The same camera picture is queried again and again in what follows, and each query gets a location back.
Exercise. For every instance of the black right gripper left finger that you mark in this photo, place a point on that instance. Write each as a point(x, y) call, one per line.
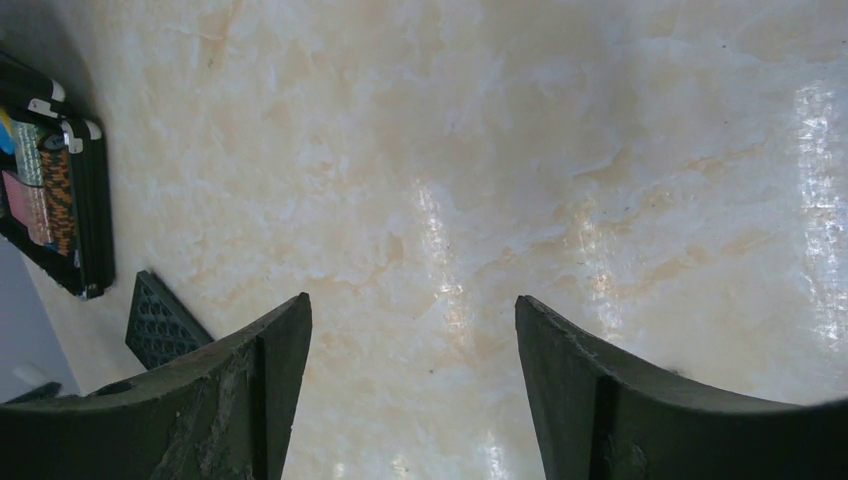
point(224, 411)

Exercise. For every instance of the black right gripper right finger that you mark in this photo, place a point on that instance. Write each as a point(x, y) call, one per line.
point(600, 412)

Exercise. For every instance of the dark grey studded baseplate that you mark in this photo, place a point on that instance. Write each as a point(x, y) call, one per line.
point(160, 329)

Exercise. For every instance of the black poker chip case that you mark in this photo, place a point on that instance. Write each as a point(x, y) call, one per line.
point(55, 199)

